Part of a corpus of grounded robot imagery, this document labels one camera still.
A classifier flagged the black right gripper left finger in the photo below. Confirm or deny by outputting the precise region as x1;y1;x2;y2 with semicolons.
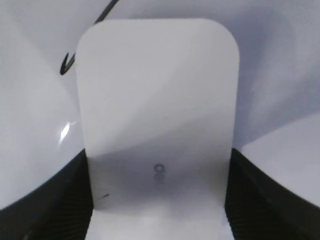
0;150;94;240

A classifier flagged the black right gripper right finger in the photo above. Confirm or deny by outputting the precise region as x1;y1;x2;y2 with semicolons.
224;148;320;240

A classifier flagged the white whiteboard eraser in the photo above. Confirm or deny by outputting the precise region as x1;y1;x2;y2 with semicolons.
76;17;241;240

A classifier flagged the whiteboard with grey frame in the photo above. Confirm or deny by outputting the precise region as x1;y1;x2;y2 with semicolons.
0;0;320;240

